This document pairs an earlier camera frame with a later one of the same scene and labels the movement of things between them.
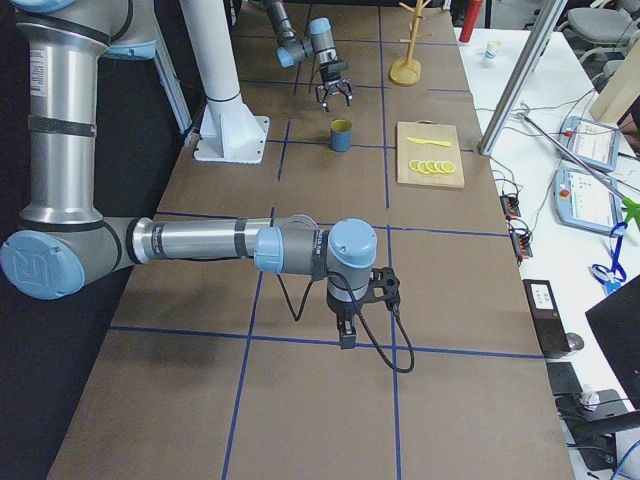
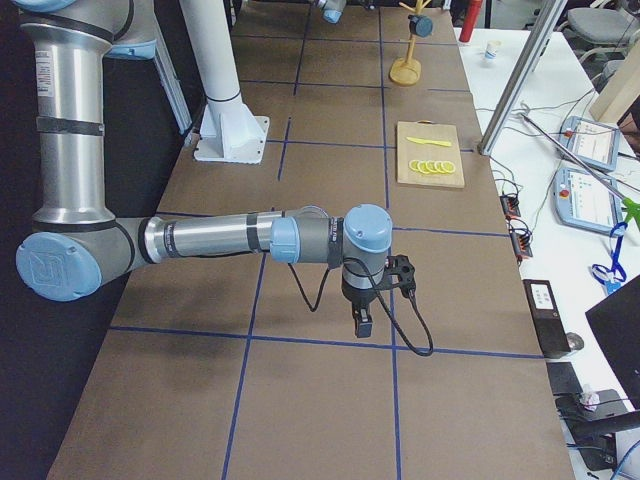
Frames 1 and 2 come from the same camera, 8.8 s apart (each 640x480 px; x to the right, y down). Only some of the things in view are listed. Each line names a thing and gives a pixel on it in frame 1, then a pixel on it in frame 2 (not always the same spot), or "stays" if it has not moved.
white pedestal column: [231, 132] stays
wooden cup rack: [408, 71] stays
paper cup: [491, 50] stays
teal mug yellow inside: [341, 134] -> [420, 25]
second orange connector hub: [521, 242] stays
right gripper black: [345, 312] -> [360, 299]
